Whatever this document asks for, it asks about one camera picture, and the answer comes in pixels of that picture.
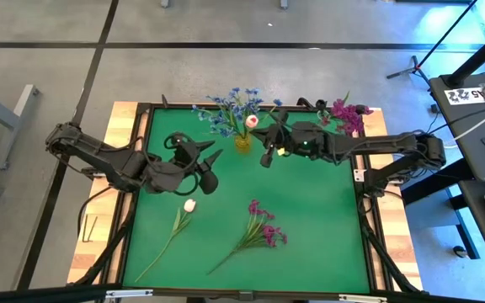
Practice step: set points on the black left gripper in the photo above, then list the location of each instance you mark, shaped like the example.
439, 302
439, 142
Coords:
171, 177

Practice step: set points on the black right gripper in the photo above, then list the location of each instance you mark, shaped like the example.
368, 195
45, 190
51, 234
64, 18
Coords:
305, 141

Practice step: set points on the pale pink artificial tulip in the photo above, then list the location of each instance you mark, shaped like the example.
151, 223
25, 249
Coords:
190, 205
252, 121

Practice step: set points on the blue artificial flower bunch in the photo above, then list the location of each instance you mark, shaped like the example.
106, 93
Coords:
234, 113

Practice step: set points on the black artificial tulip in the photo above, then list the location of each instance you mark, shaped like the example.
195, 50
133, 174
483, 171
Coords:
361, 109
321, 103

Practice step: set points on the purple artificial flower bunch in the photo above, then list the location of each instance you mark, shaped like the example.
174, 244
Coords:
268, 231
348, 115

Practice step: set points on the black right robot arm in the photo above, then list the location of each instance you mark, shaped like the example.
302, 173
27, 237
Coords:
385, 145

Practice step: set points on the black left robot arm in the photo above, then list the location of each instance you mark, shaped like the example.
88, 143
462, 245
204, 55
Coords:
99, 153

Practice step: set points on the yellow glass vase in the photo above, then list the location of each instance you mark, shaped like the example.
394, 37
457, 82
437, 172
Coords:
243, 144

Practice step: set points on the green table mat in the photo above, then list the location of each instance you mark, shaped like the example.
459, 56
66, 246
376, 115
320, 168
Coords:
310, 210

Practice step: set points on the grey metal furniture foot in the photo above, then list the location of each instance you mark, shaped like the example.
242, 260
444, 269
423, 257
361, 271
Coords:
284, 3
165, 3

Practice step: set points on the thin black tripod stand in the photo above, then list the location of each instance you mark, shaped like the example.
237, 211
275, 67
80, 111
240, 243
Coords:
414, 66

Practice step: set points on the grey metal desk leg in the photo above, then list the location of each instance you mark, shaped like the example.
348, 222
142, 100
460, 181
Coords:
15, 126

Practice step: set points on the black desk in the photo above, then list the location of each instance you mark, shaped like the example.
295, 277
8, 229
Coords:
470, 139

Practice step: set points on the white label sticker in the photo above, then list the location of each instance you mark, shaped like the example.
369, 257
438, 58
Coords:
470, 95

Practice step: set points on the thick black pole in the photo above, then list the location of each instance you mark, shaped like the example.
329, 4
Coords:
482, 52

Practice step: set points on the small black floor object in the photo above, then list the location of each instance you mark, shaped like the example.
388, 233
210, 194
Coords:
460, 251

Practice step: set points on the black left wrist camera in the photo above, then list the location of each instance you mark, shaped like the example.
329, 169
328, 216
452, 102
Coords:
209, 183

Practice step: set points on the small black frame post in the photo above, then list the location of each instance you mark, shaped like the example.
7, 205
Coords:
164, 101
305, 101

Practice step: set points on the silver metal bracket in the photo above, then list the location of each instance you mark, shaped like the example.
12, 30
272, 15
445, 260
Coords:
358, 174
362, 299
129, 293

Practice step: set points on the black table frame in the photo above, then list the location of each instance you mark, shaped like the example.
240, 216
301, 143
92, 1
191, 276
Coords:
119, 252

